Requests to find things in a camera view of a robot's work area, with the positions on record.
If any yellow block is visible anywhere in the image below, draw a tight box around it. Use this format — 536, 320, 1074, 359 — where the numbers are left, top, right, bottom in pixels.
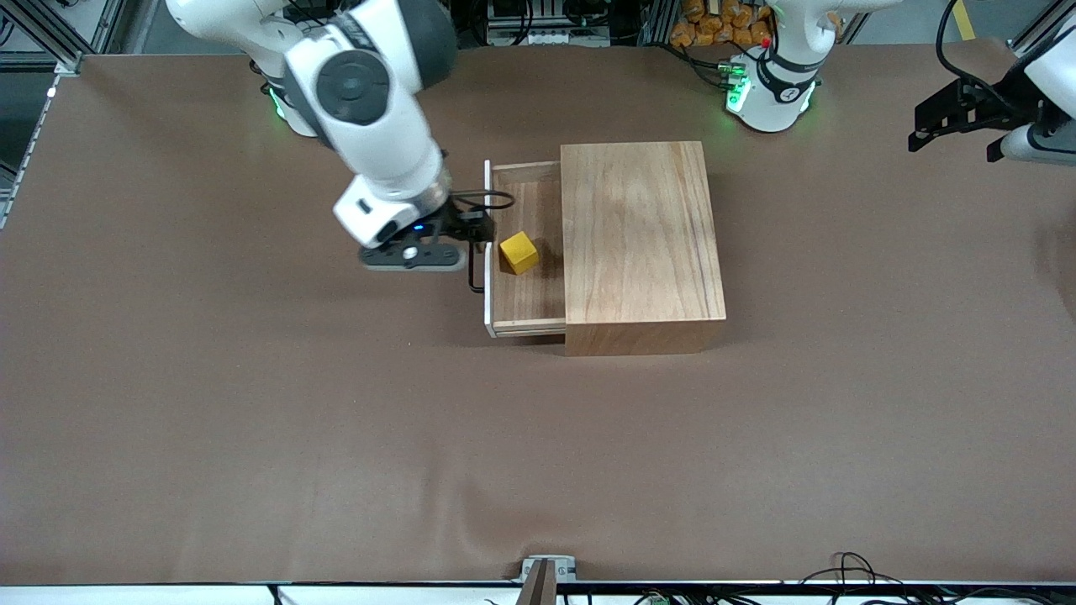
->
499, 230, 541, 276

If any wooden drawer with black handle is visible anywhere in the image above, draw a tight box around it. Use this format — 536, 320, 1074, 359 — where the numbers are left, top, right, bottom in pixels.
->
467, 160, 568, 339

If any wooden drawer cabinet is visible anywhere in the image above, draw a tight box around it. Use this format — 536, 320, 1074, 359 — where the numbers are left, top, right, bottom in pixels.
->
561, 141, 729, 358

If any white power strip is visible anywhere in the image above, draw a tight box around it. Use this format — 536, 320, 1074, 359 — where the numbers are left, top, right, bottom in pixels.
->
488, 29, 610, 48

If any pile of orange objects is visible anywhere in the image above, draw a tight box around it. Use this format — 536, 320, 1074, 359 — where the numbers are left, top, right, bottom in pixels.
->
670, 0, 776, 49

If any brown table cover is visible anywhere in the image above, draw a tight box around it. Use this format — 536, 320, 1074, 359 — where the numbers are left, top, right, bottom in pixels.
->
0, 38, 1076, 587

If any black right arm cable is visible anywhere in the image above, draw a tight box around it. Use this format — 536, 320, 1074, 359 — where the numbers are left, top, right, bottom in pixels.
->
452, 191, 516, 213

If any aluminium frame profile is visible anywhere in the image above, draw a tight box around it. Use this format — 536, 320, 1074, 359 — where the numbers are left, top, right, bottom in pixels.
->
1005, 0, 1076, 60
0, 0, 127, 75

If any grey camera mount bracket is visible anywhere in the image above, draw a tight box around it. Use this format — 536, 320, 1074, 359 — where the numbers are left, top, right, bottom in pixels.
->
518, 555, 578, 605

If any black cable bundle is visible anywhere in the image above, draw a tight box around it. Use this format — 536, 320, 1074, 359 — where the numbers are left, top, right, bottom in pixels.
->
799, 550, 926, 605

